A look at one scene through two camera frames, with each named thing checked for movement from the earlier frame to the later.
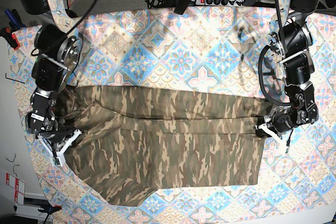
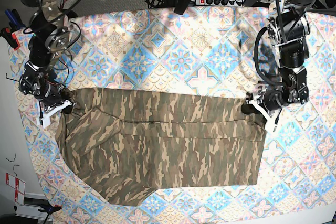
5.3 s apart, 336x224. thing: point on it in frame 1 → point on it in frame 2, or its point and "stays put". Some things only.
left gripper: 57,142 → 46,112
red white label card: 19,186 stays put
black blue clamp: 49,209 stays put
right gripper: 268,129 → 254,106
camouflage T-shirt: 132,140 stays put
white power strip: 205,0 stays put
